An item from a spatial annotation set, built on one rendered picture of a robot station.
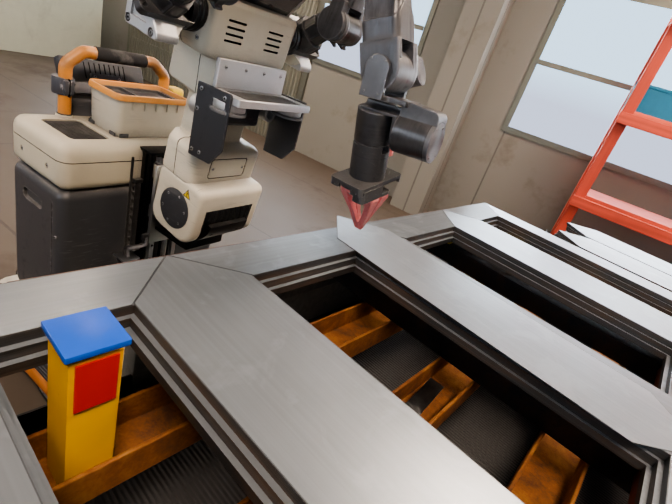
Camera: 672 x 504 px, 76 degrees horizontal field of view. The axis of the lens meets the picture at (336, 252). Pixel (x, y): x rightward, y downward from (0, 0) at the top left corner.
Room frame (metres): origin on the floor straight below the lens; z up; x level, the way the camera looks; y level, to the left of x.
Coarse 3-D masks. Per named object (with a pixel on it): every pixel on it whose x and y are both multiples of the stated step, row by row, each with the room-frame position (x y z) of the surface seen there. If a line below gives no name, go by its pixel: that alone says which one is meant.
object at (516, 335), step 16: (496, 320) 0.68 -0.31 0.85; (512, 320) 0.70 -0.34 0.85; (528, 320) 0.72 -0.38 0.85; (480, 336) 0.60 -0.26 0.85; (496, 336) 0.62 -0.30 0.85; (512, 336) 0.64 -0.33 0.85; (528, 336) 0.66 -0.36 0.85; (544, 336) 0.68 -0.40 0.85; (512, 352) 0.59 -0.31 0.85; (528, 352) 0.60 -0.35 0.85
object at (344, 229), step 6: (342, 222) 0.90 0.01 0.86; (348, 222) 0.91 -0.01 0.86; (342, 228) 0.86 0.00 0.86; (348, 228) 0.87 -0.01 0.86; (354, 228) 0.88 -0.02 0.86; (366, 228) 0.91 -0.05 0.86; (372, 228) 0.92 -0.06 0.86; (378, 228) 0.93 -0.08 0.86; (384, 228) 0.95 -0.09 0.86; (342, 234) 0.83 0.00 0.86; (348, 234) 0.84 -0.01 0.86; (354, 234) 0.85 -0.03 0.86; (360, 234) 0.86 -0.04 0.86
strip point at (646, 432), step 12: (648, 396) 0.59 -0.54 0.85; (648, 408) 0.56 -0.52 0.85; (660, 408) 0.57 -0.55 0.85; (648, 420) 0.53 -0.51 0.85; (660, 420) 0.54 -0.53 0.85; (636, 432) 0.49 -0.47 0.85; (648, 432) 0.50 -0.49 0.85; (660, 432) 0.51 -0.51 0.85; (648, 444) 0.47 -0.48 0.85; (660, 444) 0.48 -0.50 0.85
